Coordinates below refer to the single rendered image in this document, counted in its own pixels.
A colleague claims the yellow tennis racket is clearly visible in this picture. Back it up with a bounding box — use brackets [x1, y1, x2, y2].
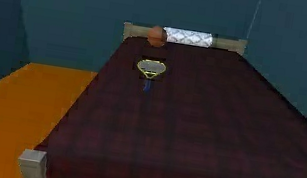
[132, 57, 169, 95]

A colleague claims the white patterned pillow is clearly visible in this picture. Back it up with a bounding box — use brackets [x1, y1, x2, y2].
[161, 26, 214, 49]

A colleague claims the orange basketball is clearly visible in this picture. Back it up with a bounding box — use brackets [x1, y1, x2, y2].
[146, 24, 170, 49]

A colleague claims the dark red bed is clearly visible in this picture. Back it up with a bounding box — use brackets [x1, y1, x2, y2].
[15, 8, 307, 178]

